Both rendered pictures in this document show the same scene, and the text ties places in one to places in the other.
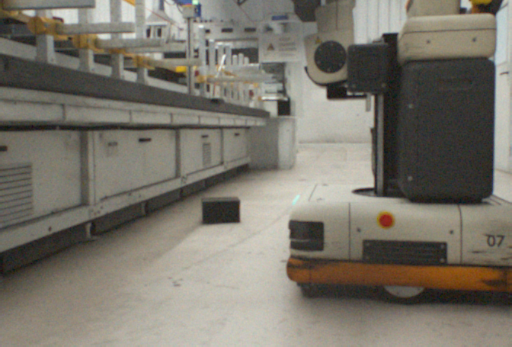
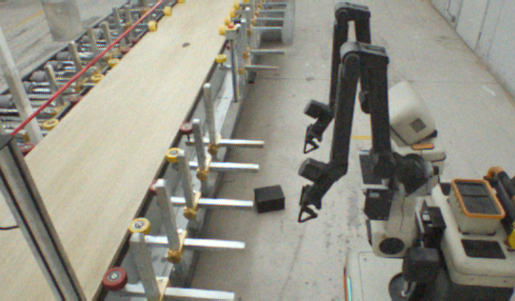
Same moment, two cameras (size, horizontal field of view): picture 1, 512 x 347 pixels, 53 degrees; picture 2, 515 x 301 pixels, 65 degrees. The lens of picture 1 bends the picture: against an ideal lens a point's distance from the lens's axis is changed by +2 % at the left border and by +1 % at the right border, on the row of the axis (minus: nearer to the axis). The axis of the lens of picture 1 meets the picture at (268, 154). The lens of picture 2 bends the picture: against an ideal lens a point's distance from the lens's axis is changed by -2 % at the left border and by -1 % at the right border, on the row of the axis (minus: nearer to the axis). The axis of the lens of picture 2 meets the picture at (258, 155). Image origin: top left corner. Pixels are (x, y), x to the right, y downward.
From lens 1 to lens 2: 165 cm
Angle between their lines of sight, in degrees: 32
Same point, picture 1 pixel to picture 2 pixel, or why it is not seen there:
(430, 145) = not seen: outside the picture
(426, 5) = (472, 224)
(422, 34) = (468, 275)
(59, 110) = not seen: hidden behind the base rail
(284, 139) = (287, 18)
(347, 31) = (407, 233)
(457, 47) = (491, 284)
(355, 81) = (410, 278)
